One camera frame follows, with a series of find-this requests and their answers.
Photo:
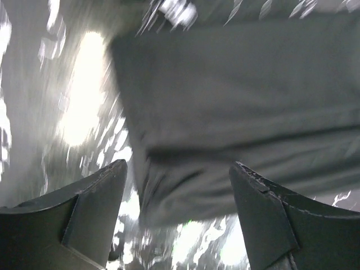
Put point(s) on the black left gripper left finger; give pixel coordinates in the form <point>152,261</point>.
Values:
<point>70,228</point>

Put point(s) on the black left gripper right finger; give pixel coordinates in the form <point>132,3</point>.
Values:
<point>285,230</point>

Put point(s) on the black t shirt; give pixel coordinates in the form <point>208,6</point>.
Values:
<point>279,96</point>

